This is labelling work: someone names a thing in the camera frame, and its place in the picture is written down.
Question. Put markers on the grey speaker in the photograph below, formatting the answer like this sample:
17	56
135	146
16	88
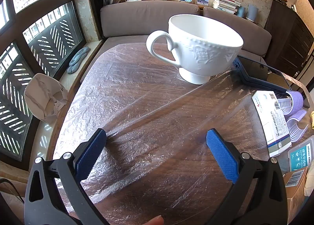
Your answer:
251	12

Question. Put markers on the white embossed cup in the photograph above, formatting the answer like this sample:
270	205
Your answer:
203	50

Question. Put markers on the dark wooden cabinet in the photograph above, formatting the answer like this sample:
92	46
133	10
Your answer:
287	38

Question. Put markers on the small box with barcode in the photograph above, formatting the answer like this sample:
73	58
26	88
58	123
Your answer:
295	198

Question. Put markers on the white medicine box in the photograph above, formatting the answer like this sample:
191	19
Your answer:
269	122

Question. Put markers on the dark framed window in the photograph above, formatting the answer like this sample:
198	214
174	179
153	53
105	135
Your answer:
39	18

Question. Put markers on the brown sofa back cushion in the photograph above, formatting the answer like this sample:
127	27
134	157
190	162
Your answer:
247	31
137	18

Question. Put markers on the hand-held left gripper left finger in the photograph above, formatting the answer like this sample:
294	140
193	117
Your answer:
90	153

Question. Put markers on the tablet in dark case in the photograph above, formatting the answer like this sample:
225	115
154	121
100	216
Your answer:
255	70

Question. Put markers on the teal dental floss box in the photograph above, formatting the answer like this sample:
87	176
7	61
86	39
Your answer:
301	153

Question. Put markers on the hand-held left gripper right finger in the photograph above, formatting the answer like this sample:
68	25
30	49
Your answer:
222	156

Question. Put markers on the blue grey cylinder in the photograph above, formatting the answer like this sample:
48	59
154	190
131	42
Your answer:
241	12

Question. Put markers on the person's left hand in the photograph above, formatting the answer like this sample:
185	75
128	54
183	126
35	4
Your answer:
155	221

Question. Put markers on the photo of building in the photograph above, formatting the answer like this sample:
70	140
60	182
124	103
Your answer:
203	1

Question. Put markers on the stack of books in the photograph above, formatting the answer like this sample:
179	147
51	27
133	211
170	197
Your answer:
225	3

